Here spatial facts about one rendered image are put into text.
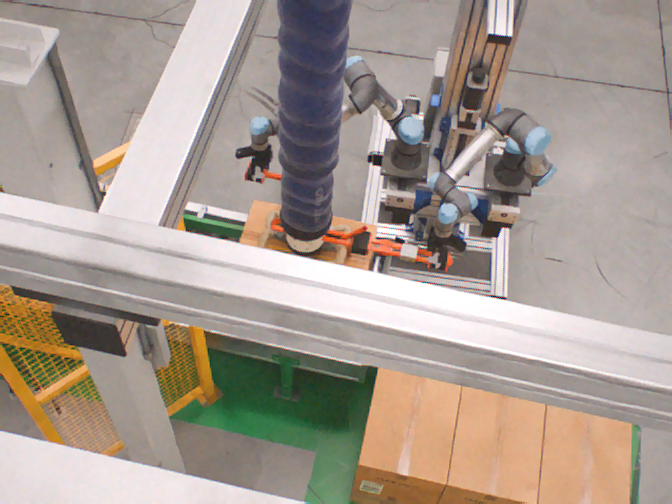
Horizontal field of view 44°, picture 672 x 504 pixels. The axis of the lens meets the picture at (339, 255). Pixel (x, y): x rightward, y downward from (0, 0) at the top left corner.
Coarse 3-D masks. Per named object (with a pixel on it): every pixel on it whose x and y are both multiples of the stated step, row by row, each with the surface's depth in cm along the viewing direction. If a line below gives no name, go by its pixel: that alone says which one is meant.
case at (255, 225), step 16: (256, 208) 391; (272, 208) 392; (256, 224) 386; (336, 224) 389; (352, 224) 389; (368, 224) 390; (240, 240) 381; (256, 240) 382; (272, 240) 382; (336, 256) 379; (352, 256) 380; (368, 256) 380
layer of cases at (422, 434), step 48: (384, 384) 390; (432, 384) 392; (384, 432) 378; (432, 432) 379; (480, 432) 380; (528, 432) 381; (576, 432) 383; (624, 432) 384; (384, 480) 379; (432, 480) 367; (480, 480) 368; (528, 480) 369; (576, 480) 370; (624, 480) 372
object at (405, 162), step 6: (396, 150) 393; (420, 150) 393; (390, 156) 400; (396, 156) 395; (402, 156) 392; (408, 156) 391; (414, 156) 392; (420, 156) 396; (396, 162) 396; (402, 162) 394; (408, 162) 393; (414, 162) 396; (420, 162) 397; (402, 168) 396; (408, 168) 395; (414, 168) 397
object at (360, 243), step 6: (360, 234) 369; (366, 234) 369; (354, 240) 367; (360, 240) 367; (366, 240) 367; (354, 246) 364; (360, 246) 365; (366, 246) 365; (354, 252) 367; (360, 252) 367; (366, 252) 366
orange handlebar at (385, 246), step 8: (272, 176) 385; (280, 176) 385; (272, 224) 370; (328, 232) 370; (336, 232) 369; (328, 240) 368; (336, 240) 367; (376, 240) 368; (384, 240) 368; (376, 248) 366; (384, 248) 366; (400, 248) 367; (400, 256) 366; (416, 256) 365; (448, 264) 364
